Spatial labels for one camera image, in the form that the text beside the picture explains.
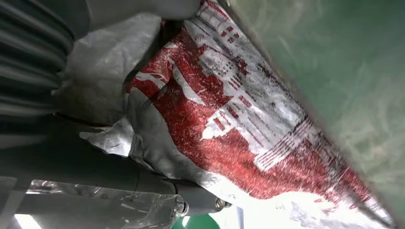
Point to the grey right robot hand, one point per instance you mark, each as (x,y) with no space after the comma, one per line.
(79,161)

